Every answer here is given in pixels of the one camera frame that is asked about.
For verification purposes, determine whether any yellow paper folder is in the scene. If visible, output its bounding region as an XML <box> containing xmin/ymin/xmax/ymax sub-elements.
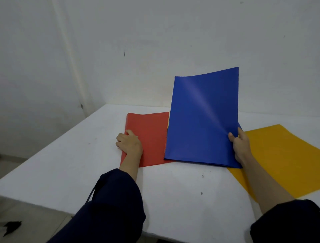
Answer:
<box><xmin>227</xmin><ymin>124</ymin><xmax>320</xmax><ymax>202</ymax></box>

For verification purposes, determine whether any person's right hand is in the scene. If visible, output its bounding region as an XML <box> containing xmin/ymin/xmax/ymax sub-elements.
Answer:
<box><xmin>228</xmin><ymin>127</ymin><xmax>253</xmax><ymax>166</ymax></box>

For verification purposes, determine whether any person's left forearm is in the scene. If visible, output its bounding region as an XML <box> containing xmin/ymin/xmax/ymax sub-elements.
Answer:
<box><xmin>47</xmin><ymin>153</ymin><xmax>146</xmax><ymax>243</ymax></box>

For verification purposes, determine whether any person's left hand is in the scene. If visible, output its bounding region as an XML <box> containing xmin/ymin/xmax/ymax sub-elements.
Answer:
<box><xmin>115</xmin><ymin>129</ymin><xmax>144</xmax><ymax>157</ymax></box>

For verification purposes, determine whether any person's right forearm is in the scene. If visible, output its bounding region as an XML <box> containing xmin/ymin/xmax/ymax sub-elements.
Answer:
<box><xmin>240</xmin><ymin>155</ymin><xmax>320</xmax><ymax>243</ymax></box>

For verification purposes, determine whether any blue paper folder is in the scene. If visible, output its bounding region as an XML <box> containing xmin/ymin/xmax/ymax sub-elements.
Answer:
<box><xmin>164</xmin><ymin>67</ymin><xmax>242</xmax><ymax>169</ymax></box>

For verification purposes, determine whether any red paper folder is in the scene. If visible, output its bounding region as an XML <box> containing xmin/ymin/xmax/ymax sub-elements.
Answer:
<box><xmin>120</xmin><ymin>112</ymin><xmax>175</xmax><ymax>168</ymax></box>

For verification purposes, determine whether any black scrap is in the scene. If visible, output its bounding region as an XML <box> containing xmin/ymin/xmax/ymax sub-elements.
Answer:
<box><xmin>3</xmin><ymin>220</ymin><xmax>22</xmax><ymax>237</ymax></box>

